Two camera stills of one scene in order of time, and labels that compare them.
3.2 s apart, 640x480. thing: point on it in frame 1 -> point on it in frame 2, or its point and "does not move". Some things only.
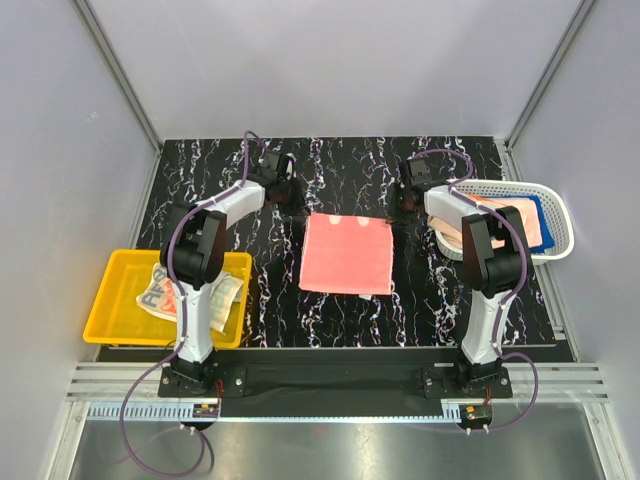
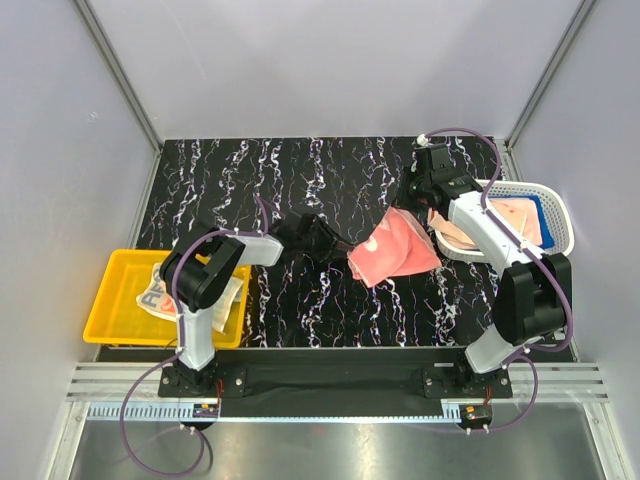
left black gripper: x=298 y=205 -> x=329 y=239
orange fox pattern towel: x=451 y=232 does not move
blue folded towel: x=547 y=235 does not move
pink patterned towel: x=347 y=255 -> x=400 y=243
